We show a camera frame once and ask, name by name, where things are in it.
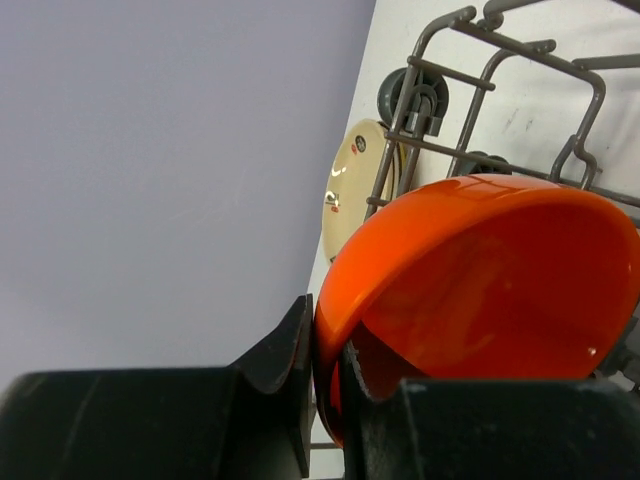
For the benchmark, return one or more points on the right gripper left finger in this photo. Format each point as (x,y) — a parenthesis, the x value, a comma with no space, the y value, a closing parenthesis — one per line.
(250,419)

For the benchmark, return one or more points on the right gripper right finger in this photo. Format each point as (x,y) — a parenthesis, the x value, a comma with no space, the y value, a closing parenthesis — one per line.
(428,429)

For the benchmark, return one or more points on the orange bowl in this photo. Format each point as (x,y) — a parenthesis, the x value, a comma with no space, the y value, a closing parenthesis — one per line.
(482,276)

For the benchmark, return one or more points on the small cream plate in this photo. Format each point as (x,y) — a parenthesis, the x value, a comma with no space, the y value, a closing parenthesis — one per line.
(349,184)

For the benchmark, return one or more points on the grey wire dish rack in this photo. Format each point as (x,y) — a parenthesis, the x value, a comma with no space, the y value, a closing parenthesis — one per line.
(541,89)

